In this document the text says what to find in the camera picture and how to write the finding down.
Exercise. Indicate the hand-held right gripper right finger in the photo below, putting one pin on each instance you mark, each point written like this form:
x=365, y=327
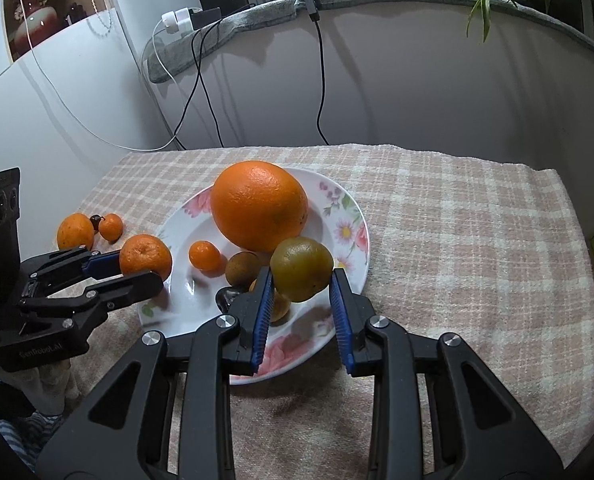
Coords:
x=340, y=326

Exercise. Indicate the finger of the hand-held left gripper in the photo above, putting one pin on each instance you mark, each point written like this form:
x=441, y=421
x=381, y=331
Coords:
x=104, y=264
x=132, y=285

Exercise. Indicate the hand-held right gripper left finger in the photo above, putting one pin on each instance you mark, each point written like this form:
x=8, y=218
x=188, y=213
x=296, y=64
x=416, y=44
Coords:
x=262, y=321

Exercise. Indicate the small brown round fruit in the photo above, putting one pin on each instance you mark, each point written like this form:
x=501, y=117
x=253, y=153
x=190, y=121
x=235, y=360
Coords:
x=242, y=268
x=281, y=307

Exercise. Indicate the medium mandarin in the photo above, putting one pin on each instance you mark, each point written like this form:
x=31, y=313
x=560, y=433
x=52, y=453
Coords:
x=110, y=227
x=145, y=256

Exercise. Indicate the floral white plate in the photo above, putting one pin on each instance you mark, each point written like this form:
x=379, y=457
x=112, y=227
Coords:
x=187, y=305

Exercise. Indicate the greenish brown round fruit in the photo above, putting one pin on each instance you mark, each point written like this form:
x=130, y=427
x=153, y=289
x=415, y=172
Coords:
x=301, y=269

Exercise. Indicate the small mandarin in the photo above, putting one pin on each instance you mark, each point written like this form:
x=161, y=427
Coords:
x=205, y=255

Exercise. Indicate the large smooth orange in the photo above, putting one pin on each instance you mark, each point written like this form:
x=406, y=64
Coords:
x=259, y=205

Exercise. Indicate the small dark round object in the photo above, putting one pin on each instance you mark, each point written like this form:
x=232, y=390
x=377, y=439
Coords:
x=225, y=299
x=95, y=221

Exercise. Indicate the large spotted orange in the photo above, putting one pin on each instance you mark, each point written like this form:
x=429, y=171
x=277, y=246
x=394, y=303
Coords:
x=75, y=233

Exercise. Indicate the blue striped cloth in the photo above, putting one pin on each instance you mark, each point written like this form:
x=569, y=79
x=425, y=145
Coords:
x=27, y=440

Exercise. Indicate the pink plaid tablecloth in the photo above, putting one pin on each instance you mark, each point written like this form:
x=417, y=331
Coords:
x=452, y=260

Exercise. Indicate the white refrigerator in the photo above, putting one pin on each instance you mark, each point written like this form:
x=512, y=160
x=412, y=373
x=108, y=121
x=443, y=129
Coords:
x=52, y=100

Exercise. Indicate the red and white jar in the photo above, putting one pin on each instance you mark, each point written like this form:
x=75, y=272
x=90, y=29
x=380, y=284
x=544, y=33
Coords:
x=34, y=7

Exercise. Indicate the black power adapter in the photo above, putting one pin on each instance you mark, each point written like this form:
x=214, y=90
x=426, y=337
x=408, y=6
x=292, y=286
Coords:
x=206, y=16

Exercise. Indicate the grey windowsill cloth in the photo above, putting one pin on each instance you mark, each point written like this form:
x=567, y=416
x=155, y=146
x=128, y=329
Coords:
x=257, y=20

